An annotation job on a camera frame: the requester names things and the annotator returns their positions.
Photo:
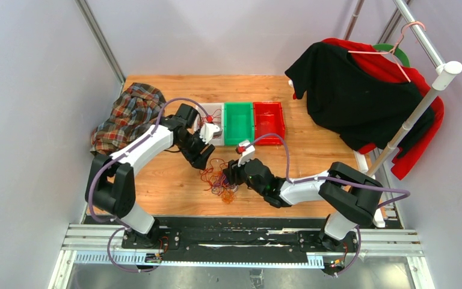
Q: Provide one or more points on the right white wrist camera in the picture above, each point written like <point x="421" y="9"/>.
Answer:
<point x="246" y="151"/>

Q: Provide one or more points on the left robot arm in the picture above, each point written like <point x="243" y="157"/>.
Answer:
<point x="111" y="182"/>

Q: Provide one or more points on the pink wire hanger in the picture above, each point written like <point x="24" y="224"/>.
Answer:
<point x="392" y="50"/>

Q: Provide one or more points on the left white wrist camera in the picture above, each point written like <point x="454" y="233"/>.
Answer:
<point x="211" y="134"/>

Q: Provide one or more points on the green plastic bin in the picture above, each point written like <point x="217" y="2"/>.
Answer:
<point x="238" y="122"/>

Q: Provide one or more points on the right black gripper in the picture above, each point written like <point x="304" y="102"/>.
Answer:
<point x="233" y="172"/>

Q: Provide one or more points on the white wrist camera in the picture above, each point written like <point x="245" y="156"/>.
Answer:
<point x="211" y="134"/>
<point x="246" y="151"/>

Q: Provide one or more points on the green hanger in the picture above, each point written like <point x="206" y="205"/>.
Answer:
<point x="398" y="53"/>

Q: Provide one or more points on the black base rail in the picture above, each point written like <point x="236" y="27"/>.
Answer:
<point x="242" y="240"/>

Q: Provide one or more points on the white plastic bin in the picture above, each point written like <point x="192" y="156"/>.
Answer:
<point x="215" y="110"/>

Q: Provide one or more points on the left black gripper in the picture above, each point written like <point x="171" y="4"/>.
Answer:
<point x="197" y="159"/>

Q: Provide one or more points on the plaid flannel shirt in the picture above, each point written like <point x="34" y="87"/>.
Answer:
<point x="134" y="111"/>

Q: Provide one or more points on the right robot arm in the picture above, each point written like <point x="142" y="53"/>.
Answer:
<point x="354" y="196"/>

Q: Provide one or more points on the red plastic bin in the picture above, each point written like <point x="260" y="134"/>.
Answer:
<point x="268" y="119"/>

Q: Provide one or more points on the black shirt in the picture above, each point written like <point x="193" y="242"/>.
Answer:
<point x="363" y="98"/>

